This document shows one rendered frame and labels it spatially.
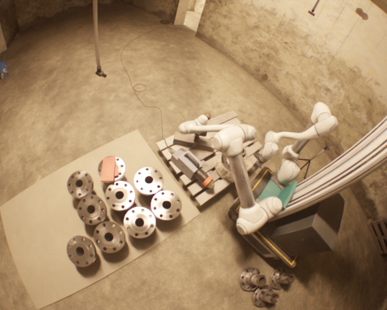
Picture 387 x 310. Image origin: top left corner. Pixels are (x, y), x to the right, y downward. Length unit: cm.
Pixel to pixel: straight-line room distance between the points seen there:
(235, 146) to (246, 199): 36
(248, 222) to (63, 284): 174
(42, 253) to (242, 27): 505
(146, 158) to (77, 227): 105
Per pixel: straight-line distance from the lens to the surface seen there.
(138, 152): 192
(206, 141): 185
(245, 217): 118
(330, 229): 150
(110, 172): 151
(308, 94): 367
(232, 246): 182
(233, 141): 103
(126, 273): 168
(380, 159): 105
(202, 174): 156
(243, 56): 428
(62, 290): 194
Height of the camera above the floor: 164
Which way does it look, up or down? 56 degrees down
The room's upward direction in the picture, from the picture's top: 24 degrees clockwise
